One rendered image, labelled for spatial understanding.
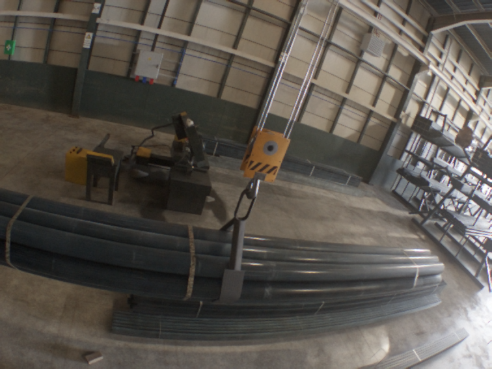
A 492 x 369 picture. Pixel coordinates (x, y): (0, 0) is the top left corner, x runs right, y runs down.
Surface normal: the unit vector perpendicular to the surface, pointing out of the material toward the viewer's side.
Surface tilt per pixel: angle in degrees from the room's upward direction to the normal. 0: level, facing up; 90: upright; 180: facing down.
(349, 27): 90
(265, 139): 90
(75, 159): 90
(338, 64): 90
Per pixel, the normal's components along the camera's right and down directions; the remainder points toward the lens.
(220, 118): 0.23, 0.47
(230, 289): 0.35, -0.03
